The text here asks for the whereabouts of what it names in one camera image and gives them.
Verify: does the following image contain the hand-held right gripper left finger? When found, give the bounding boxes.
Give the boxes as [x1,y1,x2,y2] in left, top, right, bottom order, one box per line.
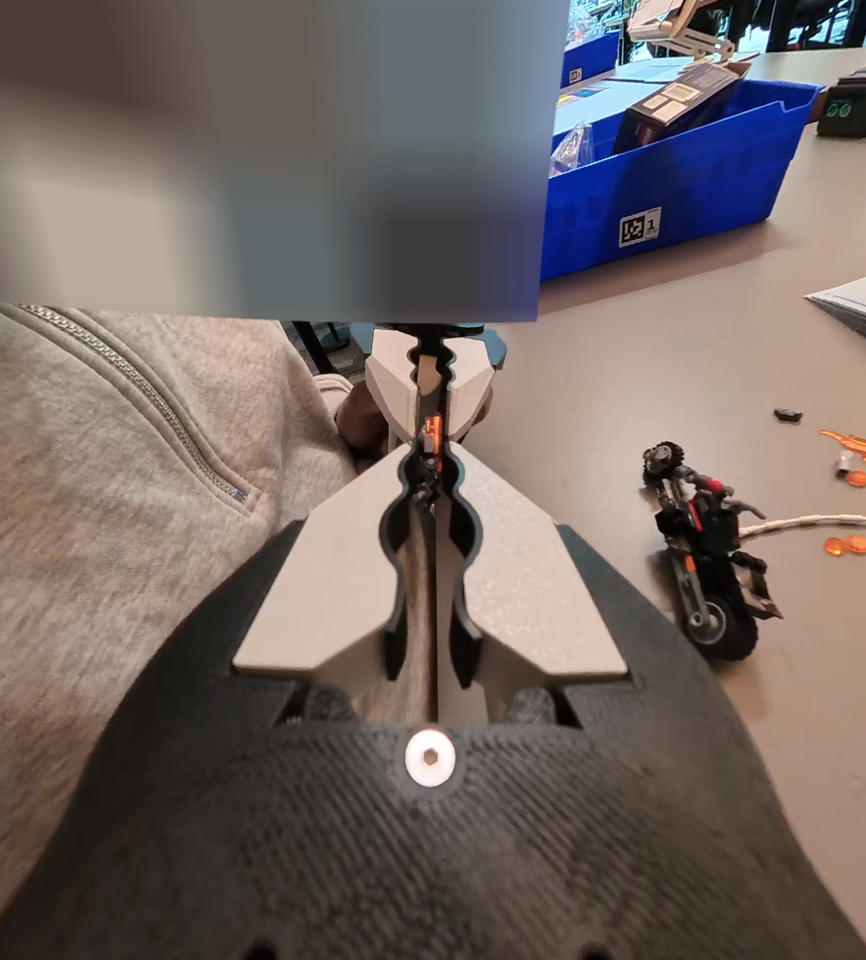
[232,447,422,721]

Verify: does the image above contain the person's left forearm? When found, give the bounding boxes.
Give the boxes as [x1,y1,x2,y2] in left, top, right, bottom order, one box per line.
[311,371,355,421]

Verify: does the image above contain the black lego motorcycle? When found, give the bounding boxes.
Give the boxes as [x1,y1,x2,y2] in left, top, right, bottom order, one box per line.
[641,440,784,663]

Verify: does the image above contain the white lego chain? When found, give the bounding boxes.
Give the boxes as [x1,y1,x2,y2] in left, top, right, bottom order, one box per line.
[740,513,866,537]

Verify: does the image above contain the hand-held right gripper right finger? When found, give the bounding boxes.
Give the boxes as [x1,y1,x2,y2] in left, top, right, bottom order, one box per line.
[436,447,629,725]

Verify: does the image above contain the tilted instruction board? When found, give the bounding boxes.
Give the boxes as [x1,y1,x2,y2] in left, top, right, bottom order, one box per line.
[628,0,737,65]

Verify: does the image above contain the large blue plastic bin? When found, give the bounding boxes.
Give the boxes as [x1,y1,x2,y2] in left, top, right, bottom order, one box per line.
[540,75,827,282]

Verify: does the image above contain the small blue plastic bin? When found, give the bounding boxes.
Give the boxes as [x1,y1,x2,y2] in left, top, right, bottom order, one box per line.
[560,30,621,91]

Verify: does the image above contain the dark lego box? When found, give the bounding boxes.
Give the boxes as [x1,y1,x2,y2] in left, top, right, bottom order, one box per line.
[613,61,752,155]

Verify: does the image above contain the clear plastic bag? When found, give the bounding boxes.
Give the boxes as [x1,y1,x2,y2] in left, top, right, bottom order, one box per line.
[550,123,599,177]

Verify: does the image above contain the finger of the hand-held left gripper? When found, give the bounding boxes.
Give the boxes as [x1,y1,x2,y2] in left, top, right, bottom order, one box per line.
[429,333,494,444]
[365,330,422,450]

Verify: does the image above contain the person's left hand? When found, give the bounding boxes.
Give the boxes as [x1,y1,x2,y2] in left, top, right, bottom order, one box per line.
[335,382,396,456]

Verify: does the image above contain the orange skull lego piece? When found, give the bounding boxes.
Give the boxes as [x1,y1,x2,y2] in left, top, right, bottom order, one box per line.
[409,414,446,515]

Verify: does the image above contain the black charger with green lights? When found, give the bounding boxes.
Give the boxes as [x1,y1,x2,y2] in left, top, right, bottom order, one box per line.
[817,66,866,138]

